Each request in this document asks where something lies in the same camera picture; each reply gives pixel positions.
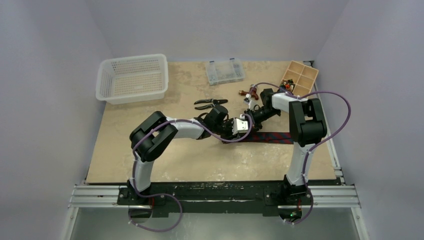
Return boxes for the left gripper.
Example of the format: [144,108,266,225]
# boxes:
[212,117,239,143]

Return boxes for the red navy striped tie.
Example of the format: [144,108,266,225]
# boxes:
[241,132,294,145]

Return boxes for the wooden compartment box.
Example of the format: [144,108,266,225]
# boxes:
[280,60,319,97]

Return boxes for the white plastic basket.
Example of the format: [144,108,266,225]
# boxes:
[95,54,169,105]

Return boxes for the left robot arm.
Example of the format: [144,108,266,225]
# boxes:
[129,105,250,205]

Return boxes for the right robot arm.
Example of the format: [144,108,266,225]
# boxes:
[244,88,327,204]

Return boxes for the black pliers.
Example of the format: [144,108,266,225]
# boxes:
[194,98,229,110]

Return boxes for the multicolour rolled tie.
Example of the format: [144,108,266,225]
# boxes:
[280,79,296,93]

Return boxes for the clear plastic organizer box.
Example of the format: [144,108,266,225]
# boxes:
[205,58,246,86]

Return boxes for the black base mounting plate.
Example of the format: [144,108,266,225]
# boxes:
[117,180,312,220]

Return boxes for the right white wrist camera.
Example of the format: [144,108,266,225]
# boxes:
[243,94,257,111]

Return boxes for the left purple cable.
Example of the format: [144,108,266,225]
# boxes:
[127,113,254,233]

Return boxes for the purple cable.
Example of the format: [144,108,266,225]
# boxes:
[247,82,352,226]
[127,113,254,233]

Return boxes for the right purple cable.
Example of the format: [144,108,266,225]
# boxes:
[247,82,352,226]

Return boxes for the aluminium frame rail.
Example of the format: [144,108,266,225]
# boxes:
[61,180,369,240]

